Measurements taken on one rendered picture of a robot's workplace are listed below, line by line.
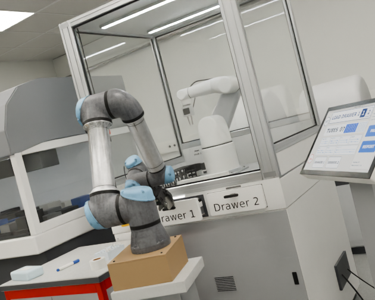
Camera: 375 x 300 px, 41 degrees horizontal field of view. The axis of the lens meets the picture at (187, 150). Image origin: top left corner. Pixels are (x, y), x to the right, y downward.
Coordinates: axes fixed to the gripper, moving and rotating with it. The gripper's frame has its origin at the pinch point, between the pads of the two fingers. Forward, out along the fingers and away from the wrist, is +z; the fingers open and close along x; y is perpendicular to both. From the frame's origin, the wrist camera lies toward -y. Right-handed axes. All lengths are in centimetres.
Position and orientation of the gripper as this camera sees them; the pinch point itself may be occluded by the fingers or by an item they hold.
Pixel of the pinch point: (170, 206)
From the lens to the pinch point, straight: 247.8
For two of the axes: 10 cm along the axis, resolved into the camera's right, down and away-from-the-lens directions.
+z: 4.7, 7.0, 5.3
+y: -2.4, 6.8, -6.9
